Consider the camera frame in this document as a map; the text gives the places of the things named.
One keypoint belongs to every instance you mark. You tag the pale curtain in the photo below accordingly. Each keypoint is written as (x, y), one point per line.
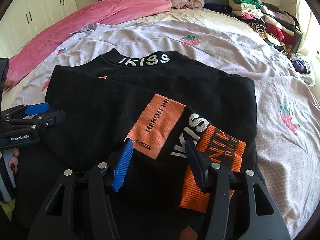
(308, 30)

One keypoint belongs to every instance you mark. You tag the dark flat device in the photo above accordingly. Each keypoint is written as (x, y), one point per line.
(3, 75)

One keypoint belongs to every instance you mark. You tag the dark bedside cabinet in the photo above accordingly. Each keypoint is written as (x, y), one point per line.
(299, 40)

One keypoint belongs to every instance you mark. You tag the pink fluffy garment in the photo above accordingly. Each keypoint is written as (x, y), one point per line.
(187, 1)

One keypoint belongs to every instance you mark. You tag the purple and white clothes bundle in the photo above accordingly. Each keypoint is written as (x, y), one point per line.
(302, 67)

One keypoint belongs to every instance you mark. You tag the pile of folded clothes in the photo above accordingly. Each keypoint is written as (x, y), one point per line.
(265, 20)

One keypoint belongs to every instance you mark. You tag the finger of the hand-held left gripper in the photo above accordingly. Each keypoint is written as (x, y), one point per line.
(53, 118)
(36, 108)

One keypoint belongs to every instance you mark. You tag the green cloth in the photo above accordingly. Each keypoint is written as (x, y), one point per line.
(7, 208)

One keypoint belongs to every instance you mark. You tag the person's left hand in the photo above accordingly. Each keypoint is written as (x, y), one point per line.
(15, 160)

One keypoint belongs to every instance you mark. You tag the pink blanket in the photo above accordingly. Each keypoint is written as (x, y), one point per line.
(75, 25)

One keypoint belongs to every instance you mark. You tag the person's right hand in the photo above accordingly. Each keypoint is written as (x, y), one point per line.
(188, 233)

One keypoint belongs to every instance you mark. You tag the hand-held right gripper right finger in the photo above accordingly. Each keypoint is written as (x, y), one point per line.
(197, 166)

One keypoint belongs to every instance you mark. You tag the white wardrobe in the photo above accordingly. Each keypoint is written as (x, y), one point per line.
(32, 10)

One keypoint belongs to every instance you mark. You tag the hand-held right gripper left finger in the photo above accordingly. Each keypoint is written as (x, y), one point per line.
(122, 165)

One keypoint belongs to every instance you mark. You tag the black sweater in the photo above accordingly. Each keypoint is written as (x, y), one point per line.
(100, 105)

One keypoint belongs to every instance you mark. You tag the lilac printed blanket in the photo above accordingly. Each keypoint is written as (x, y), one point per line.
(275, 155)

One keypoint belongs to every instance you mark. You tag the navy garment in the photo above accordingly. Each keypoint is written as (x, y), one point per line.
(217, 8)

